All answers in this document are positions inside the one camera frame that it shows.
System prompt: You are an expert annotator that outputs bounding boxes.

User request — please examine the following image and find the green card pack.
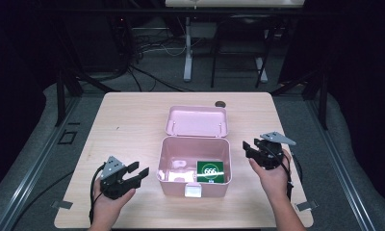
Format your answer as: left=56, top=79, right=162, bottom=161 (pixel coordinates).
left=196, top=160, right=226, bottom=184

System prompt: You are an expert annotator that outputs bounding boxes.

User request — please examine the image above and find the black floor cable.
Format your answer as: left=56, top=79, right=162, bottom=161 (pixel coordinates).
left=10, top=170, right=75, bottom=231

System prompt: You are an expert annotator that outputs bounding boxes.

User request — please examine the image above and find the black chair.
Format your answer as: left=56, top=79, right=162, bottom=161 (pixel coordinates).
left=209, top=13, right=279, bottom=90

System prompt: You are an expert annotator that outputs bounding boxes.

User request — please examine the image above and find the bundle of floor cables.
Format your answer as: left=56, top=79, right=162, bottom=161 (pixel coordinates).
left=125, top=27, right=196, bottom=94

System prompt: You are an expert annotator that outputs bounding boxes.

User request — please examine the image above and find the aluminium floor rail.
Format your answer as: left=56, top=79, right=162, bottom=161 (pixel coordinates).
left=304, top=95, right=378, bottom=231
left=0, top=95, right=83, bottom=231

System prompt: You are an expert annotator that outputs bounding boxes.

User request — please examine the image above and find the dark computer tower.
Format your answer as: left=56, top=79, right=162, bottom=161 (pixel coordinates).
left=64, top=11, right=132, bottom=74

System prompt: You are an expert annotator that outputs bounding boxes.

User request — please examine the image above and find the person's right hand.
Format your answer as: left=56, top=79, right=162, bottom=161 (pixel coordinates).
left=248, top=148, right=293, bottom=206

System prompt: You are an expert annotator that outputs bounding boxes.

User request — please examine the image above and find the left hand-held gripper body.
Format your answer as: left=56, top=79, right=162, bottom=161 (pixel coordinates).
left=99, top=155, right=133, bottom=201

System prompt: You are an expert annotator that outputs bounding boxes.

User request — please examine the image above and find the metal table bracket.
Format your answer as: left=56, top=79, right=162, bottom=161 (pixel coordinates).
left=294, top=199, right=319, bottom=213
left=50, top=199, right=74, bottom=211

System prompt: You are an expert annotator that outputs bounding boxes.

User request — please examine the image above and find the white desk with legs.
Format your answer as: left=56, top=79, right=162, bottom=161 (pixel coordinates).
left=164, top=0, right=306, bottom=83

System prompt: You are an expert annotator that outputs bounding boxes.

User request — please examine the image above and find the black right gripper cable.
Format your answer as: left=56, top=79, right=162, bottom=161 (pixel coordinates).
left=263, top=143, right=304, bottom=202

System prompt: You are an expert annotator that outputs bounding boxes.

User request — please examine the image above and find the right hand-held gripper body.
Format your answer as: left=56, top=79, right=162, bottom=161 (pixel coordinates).
left=253, top=131, right=297, bottom=171

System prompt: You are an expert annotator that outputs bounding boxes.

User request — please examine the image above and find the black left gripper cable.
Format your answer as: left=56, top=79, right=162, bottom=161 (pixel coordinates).
left=89, top=163, right=107, bottom=225

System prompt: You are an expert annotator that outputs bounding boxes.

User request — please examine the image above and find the black metal stand frame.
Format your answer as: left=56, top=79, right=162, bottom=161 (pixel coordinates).
left=269, top=62, right=330, bottom=131
left=53, top=61, right=121, bottom=128

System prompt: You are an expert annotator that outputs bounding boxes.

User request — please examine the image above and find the pink storage box with lid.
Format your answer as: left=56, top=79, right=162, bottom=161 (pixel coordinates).
left=156, top=105, right=233, bottom=199

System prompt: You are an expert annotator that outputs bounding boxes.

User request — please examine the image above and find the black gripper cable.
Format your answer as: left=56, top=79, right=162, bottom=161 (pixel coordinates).
left=89, top=163, right=107, bottom=225
left=263, top=143, right=304, bottom=202

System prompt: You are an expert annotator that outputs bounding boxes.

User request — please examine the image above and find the person's left hand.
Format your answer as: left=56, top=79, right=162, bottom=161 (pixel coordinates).
left=91, top=177, right=138, bottom=225

